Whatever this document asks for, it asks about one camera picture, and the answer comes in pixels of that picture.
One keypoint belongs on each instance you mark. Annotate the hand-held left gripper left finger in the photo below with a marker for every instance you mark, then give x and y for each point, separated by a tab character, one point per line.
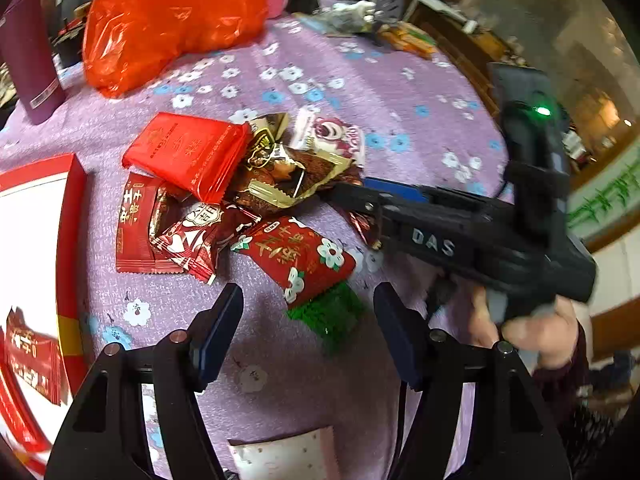
220	332

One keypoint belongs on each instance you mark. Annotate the brown gold-edged snack packet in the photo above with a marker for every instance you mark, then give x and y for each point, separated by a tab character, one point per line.
287	177

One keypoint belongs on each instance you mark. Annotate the pink bear snack packet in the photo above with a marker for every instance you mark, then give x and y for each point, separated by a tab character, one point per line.
330	135

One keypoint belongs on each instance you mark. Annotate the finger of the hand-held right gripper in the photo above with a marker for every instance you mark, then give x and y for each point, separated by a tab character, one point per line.
350	199
395	187

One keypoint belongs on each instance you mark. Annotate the red packet white characters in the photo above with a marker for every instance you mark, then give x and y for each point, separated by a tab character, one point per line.
135	230

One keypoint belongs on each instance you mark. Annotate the purple floral tablecloth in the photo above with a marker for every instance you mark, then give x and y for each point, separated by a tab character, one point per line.
380	90

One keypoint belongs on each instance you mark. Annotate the orange packets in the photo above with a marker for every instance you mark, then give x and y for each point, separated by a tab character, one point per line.
407	40

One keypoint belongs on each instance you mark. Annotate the red gift box white inside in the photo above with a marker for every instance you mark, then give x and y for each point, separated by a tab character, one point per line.
30	240

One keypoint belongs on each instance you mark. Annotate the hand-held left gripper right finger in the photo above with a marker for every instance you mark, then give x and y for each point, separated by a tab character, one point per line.
395	332

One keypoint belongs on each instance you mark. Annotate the dark gold-trim candy wrapper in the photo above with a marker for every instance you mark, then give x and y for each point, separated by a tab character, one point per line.
265	135

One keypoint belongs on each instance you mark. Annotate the small dark red foil wrapper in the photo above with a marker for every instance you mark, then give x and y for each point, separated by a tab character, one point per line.
365	230

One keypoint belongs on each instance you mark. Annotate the red packet gold characters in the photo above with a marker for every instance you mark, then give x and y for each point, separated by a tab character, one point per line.
30	360

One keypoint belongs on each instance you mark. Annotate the wooden cabinet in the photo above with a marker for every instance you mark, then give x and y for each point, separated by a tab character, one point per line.
450	25

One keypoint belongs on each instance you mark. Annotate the person's right hand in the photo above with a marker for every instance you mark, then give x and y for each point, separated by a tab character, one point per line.
540	335

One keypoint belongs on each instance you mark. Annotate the purple bottle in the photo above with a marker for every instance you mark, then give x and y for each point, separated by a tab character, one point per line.
30	60

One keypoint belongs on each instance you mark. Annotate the white plush toy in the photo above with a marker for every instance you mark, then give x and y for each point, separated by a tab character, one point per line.
356	9

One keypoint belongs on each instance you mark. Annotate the green snack packet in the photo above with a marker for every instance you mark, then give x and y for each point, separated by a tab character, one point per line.
330	315

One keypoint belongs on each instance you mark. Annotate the red flower print snack packet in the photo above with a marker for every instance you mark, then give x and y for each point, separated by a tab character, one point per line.
295	255

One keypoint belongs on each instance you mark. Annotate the pink white speckled packet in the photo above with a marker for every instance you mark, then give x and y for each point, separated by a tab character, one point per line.
280	455

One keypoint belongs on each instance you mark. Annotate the red plastic bag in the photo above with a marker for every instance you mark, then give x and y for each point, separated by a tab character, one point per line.
165	20

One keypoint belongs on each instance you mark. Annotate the grey mesh pouch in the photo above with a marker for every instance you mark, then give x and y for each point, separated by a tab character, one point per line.
345	22

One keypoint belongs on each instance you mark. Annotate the red white patterned snack packet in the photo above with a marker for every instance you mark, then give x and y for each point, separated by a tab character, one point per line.
195	240

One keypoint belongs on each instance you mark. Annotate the large red snack packet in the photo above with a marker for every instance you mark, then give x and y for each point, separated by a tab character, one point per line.
190	155

